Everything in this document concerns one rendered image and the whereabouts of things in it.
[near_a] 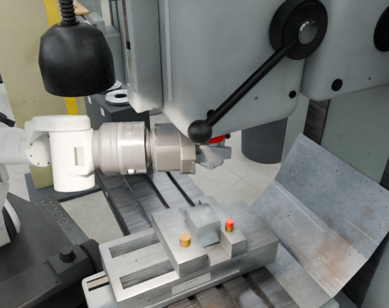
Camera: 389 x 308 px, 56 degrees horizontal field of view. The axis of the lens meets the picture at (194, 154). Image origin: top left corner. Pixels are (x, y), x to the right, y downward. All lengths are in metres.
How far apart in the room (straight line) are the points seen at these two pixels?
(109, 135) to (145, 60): 0.15
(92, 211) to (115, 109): 1.44
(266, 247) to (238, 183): 1.79
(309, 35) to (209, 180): 2.17
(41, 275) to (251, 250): 0.78
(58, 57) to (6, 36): 1.88
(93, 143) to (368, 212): 0.59
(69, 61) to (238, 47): 0.20
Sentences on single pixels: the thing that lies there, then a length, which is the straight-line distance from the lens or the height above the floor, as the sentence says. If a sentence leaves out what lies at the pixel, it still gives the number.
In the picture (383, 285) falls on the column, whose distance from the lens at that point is 1.00.
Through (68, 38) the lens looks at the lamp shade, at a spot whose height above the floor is 1.48.
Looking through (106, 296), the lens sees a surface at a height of 0.85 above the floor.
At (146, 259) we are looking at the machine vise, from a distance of 0.76.
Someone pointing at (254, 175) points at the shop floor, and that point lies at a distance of 2.66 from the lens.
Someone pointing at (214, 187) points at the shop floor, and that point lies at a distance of 2.52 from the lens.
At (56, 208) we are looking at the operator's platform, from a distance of 1.88.
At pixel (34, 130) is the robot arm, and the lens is 0.65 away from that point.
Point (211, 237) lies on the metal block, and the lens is 0.76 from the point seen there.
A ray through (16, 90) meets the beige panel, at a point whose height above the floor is 0.73.
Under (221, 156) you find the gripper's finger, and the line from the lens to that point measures 0.60.
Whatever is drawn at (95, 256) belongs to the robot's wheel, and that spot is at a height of 0.59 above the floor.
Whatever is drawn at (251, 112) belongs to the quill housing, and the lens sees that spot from 0.50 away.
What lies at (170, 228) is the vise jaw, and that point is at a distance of 0.76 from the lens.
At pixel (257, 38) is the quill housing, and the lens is 0.47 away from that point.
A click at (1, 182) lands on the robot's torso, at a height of 0.93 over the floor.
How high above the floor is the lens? 1.57
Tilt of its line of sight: 33 degrees down
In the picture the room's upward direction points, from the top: straight up
